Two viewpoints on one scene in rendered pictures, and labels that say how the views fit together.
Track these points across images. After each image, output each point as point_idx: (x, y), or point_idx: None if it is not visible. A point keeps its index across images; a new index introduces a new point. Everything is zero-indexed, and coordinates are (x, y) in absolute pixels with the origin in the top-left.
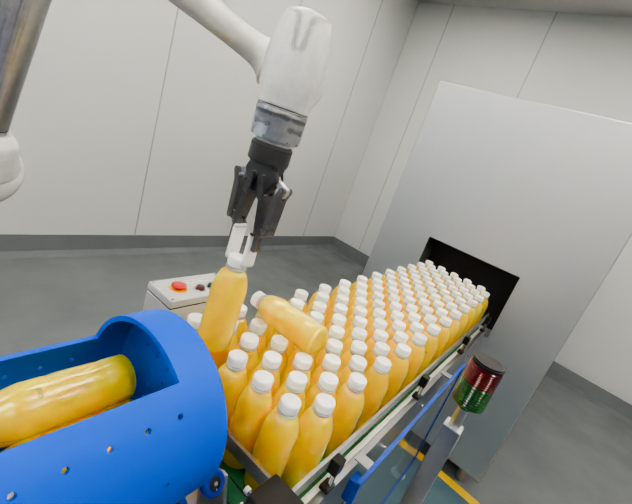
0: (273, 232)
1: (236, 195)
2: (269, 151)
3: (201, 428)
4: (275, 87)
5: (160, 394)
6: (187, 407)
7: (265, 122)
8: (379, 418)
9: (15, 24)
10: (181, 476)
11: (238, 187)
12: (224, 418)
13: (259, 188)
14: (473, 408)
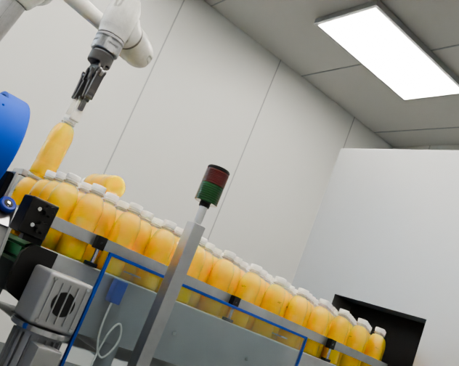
0: (92, 96)
1: (78, 86)
2: (96, 51)
3: (11, 118)
4: (104, 21)
5: None
6: (8, 105)
7: (96, 38)
8: (161, 272)
9: None
10: None
11: (80, 82)
12: (25, 125)
13: (89, 73)
14: (202, 194)
